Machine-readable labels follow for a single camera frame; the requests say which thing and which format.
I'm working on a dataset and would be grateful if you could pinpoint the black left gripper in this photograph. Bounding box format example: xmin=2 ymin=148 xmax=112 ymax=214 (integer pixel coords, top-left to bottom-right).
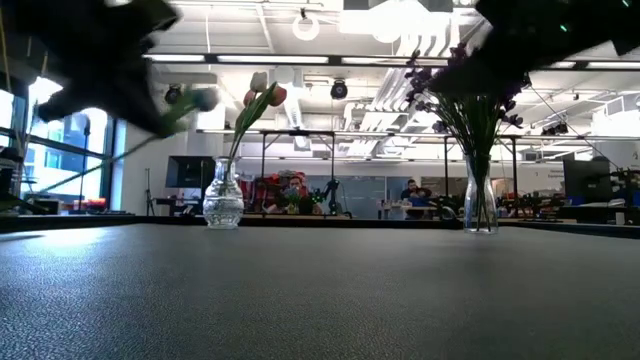
xmin=14 ymin=0 xmax=181 ymax=138

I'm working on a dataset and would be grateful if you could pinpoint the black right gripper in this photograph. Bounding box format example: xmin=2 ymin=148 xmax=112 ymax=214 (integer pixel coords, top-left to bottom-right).
xmin=429 ymin=0 xmax=640 ymax=95

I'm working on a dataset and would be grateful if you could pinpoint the pink artificial tulip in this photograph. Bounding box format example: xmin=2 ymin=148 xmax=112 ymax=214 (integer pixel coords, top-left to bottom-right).
xmin=229 ymin=84 xmax=289 ymax=166
xmin=227 ymin=88 xmax=257 ymax=166

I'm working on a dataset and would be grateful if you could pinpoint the tall clear glass vase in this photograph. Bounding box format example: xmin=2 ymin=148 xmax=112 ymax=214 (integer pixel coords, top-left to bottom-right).
xmin=462 ymin=153 xmax=500 ymax=235

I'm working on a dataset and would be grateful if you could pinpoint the round clear glass vase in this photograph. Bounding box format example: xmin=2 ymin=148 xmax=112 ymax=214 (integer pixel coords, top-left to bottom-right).
xmin=202 ymin=155 xmax=246 ymax=230

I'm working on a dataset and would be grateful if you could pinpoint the black ceiling spotlight cluster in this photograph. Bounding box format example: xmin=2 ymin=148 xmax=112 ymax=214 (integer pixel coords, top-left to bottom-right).
xmin=541 ymin=121 xmax=570 ymax=137

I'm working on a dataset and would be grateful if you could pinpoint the thin black tripod stand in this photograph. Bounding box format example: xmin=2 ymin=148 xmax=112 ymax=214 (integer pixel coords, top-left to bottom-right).
xmin=142 ymin=167 xmax=157 ymax=217

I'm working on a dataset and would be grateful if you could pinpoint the orange box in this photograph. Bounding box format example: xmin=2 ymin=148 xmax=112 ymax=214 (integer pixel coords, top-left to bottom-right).
xmin=72 ymin=197 xmax=109 ymax=212

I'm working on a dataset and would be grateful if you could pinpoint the black monitor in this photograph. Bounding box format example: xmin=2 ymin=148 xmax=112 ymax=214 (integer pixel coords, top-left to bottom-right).
xmin=563 ymin=159 xmax=612 ymax=199
xmin=165 ymin=155 xmax=216 ymax=190

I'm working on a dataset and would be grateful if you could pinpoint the person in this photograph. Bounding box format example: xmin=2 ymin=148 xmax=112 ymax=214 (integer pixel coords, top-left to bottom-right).
xmin=399 ymin=178 xmax=436 ymax=221
xmin=267 ymin=174 xmax=324 ymax=216

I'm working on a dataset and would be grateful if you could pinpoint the long linear light bar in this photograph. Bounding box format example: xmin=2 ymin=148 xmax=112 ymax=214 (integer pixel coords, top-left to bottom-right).
xmin=142 ymin=52 xmax=640 ymax=71

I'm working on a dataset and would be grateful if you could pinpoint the round white pendant lamp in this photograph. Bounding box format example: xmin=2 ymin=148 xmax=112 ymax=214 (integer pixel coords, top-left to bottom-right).
xmin=291 ymin=7 xmax=322 ymax=43

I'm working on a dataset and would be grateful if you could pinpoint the black metal station frame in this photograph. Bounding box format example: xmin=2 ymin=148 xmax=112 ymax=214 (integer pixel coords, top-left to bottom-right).
xmin=259 ymin=128 xmax=337 ymax=216
xmin=442 ymin=132 xmax=521 ymax=219

